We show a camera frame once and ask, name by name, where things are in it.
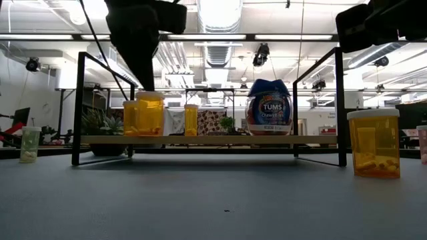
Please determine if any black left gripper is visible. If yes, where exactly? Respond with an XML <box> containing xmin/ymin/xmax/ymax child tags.
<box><xmin>105</xmin><ymin>0</ymin><xmax>187</xmax><ymax>91</ymax></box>

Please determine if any black metal table frame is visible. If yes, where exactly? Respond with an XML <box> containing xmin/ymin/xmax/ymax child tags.
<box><xmin>0</xmin><ymin>146</ymin><xmax>423</xmax><ymax>160</ymax></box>

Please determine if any brown spotted cloth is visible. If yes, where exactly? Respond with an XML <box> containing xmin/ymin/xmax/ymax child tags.
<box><xmin>197</xmin><ymin>109</ymin><xmax>228</xmax><ymax>136</ymax></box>

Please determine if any small pink pill bottle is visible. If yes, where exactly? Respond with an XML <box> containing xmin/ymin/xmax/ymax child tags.
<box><xmin>416</xmin><ymin>125</ymin><xmax>427</xmax><ymax>165</ymax></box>

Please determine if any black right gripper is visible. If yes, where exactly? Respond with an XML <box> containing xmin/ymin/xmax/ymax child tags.
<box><xmin>335</xmin><ymin>0</ymin><xmax>427</xmax><ymax>54</ymax></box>

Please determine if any blue table mat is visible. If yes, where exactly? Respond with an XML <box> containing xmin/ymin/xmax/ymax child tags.
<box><xmin>0</xmin><ymin>153</ymin><xmax>427</xmax><ymax>240</ymax></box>

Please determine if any silver ventilation duct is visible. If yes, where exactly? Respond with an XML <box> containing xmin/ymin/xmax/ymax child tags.
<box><xmin>196</xmin><ymin>0</ymin><xmax>244</xmax><ymax>84</ymax></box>

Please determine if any small green background plant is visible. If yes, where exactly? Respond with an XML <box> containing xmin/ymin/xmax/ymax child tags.
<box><xmin>220</xmin><ymin>116</ymin><xmax>236</xmax><ymax>134</ymax></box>

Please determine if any black background monitor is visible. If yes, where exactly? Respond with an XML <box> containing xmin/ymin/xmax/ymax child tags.
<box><xmin>12</xmin><ymin>107</ymin><xmax>31</xmax><ymax>127</ymax></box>

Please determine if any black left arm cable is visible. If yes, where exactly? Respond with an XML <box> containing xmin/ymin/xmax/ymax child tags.
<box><xmin>78</xmin><ymin>0</ymin><xmax>130</xmax><ymax>101</ymax></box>

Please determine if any large orange pill bottle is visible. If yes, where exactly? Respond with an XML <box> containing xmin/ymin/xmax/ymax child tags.
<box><xmin>122</xmin><ymin>100</ymin><xmax>138</xmax><ymax>137</ymax></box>
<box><xmin>135</xmin><ymin>91</ymin><xmax>165</xmax><ymax>137</ymax></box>
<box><xmin>346</xmin><ymin>108</ymin><xmax>401</xmax><ymax>179</ymax></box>

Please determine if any wooden shelf black metal frame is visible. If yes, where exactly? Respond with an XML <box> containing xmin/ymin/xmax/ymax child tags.
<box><xmin>71</xmin><ymin>46</ymin><xmax>348</xmax><ymax>167</ymax></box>

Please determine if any blue-capped Tums bottle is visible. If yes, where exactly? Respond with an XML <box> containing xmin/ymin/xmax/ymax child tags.
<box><xmin>244</xmin><ymin>78</ymin><xmax>294</xmax><ymax>137</ymax></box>

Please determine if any black overhead crossbar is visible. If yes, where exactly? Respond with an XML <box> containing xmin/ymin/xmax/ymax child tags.
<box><xmin>0</xmin><ymin>32</ymin><xmax>427</xmax><ymax>43</ymax></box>

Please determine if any potted green succulent plant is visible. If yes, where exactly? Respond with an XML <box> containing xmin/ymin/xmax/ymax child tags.
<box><xmin>81</xmin><ymin>107</ymin><xmax>129</xmax><ymax>157</ymax></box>

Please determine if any red machine part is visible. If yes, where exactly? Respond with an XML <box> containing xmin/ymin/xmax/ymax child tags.
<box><xmin>0</xmin><ymin>121</ymin><xmax>27</xmax><ymax>141</ymax></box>

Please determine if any small green pill bottle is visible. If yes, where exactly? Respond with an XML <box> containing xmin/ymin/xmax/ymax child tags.
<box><xmin>19</xmin><ymin>125</ymin><xmax>43</xmax><ymax>164</ymax></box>

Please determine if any large black background screen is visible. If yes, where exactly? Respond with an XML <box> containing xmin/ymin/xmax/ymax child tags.
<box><xmin>395</xmin><ymin>101</ymin><xmax>427</xmax><ymax>131</ymax></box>

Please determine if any small orange pill bottle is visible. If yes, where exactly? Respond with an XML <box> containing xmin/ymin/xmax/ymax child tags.
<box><xmin>183</xmin><ymin>103</ymin><xmax>199</xmax><ymax>137</ymax></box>

